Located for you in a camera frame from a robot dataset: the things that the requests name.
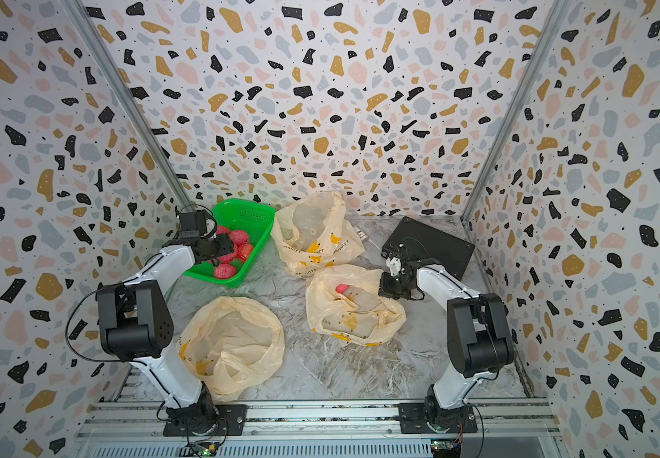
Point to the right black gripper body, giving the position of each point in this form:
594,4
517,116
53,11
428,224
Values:
393,286

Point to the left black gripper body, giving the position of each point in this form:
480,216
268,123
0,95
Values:
210,244

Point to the beige plastic bag with apples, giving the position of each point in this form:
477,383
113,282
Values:
232,344

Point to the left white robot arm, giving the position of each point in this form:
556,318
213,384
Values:
137,328

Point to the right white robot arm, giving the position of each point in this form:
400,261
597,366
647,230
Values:
478,338

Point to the green plastic mesh basket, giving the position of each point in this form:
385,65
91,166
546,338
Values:
257,220

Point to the black flat box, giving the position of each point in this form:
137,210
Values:
412,240

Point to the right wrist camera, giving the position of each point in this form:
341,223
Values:
394,266

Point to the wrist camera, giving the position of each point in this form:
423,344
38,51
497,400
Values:
394,266
193,225

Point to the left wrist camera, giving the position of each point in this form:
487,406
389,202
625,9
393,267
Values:
193,225

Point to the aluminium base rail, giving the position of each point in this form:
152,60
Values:
492,427

